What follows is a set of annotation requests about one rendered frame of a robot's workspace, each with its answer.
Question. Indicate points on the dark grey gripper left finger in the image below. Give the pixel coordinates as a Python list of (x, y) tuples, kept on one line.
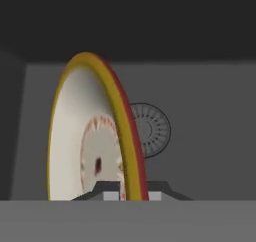
[(107, 187)]

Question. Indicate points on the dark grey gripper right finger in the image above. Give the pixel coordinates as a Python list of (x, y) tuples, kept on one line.
[(159, 187)]

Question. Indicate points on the yellow red rimmed white bowl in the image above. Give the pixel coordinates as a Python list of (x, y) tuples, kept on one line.
[(73, 126)]

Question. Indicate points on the round grey sink drain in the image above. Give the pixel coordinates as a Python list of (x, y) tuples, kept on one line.
[(154, 130)]

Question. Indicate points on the grey sink basin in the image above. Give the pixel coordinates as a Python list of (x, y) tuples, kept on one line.
[(206, 126)]

